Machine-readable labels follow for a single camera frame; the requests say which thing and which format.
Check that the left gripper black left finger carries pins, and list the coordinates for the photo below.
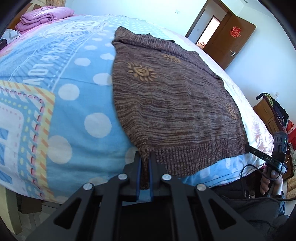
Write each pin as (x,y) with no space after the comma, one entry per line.
(91,213)

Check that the brown knitted sweater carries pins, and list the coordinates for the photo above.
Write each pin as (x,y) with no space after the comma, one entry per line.
(170,103)

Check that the pile of colourful clothes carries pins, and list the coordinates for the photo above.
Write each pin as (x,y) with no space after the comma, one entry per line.
(283,118)

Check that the person's right hand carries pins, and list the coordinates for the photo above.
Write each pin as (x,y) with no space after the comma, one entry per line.
(265,181)

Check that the wooden bedside cabinet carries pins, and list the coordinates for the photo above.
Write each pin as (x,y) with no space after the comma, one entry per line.
(265,111)

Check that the blue polka dot bed blanket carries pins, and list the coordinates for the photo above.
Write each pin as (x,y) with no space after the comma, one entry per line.
(58,123)

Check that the brown wooden door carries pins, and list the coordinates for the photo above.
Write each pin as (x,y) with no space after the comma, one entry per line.
(220,44)

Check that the red paper door decoration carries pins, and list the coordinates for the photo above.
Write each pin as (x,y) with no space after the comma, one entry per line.
(235,32)

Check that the grey patterned pillow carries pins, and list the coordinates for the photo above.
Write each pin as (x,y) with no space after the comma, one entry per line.
(8,37)

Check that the folded pink quilt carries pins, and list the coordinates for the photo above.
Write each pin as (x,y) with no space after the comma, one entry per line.
(46,14)

